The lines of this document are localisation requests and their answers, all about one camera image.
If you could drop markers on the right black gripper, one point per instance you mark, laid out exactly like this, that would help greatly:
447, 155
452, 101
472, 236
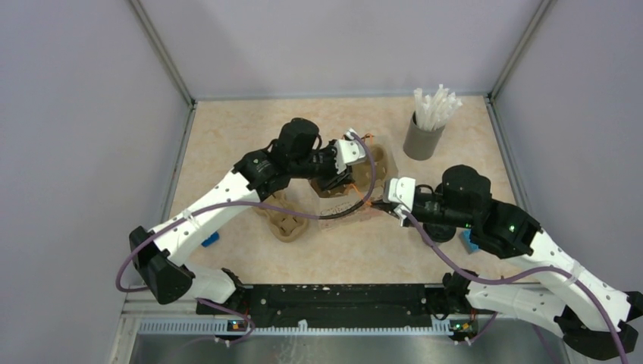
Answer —
388, 207

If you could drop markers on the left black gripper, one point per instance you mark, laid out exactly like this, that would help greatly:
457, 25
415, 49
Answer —
335, 180

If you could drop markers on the beige paper takeout bag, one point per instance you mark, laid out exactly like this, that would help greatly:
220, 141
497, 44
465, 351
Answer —
351, 190

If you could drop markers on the black cup lid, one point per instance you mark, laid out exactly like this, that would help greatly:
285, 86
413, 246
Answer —
439, 233

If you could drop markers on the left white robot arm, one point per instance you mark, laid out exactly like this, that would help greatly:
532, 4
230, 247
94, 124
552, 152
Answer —
160, 254

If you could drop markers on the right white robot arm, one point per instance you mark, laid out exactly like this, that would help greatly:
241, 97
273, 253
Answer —
589, 315

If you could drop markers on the brown pulp cup carrier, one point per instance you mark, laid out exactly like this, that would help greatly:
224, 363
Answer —
285, 227

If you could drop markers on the grey cylindrical straw holder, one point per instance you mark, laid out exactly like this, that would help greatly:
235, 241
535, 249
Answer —
420, 144

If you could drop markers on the blue toy block right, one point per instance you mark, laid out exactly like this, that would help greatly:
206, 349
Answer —
469, 245

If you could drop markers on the blue toy block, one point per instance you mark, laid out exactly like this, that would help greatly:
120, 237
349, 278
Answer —
469, 245
211, 239

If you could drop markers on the bundle of white straws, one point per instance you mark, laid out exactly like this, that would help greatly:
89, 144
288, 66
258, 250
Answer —
432, 112

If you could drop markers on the blue toy block left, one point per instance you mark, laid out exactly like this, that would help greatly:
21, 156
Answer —
211, 239

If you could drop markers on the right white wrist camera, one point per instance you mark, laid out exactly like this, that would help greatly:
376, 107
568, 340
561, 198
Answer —
399, 194

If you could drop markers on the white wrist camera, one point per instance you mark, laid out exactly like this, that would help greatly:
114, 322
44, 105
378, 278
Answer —
349, 151
399, 194

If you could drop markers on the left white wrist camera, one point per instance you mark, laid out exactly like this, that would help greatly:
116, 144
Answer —
349, 151

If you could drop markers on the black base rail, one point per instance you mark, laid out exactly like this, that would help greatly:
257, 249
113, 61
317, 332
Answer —
344, 306

